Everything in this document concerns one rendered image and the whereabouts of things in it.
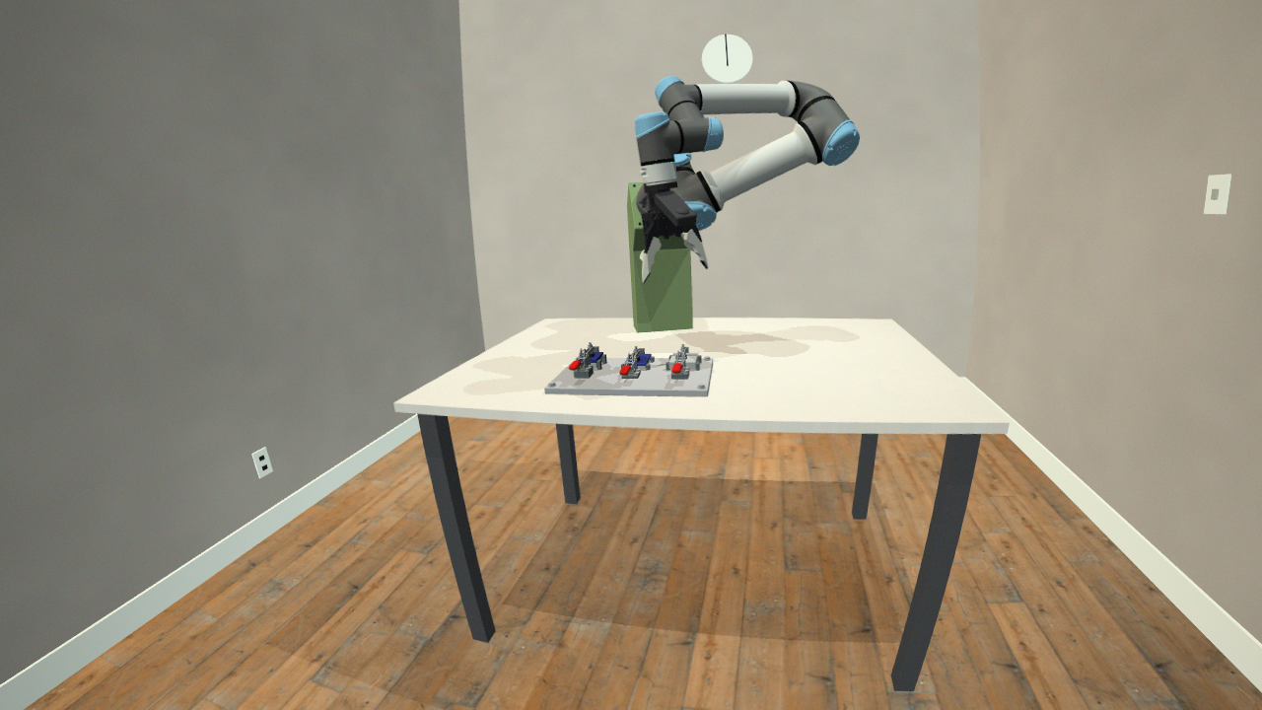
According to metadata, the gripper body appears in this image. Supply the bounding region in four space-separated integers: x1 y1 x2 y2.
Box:
641 182 687 240

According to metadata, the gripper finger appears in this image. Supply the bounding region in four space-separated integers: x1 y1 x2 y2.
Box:
681 224 708 269
640 221 663 282

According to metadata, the toggle clamp with red handle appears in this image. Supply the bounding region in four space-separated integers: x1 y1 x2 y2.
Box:
569 342 594 378
618 346 641 380

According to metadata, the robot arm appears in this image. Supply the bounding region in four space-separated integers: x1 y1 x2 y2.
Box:
635 76 859 231

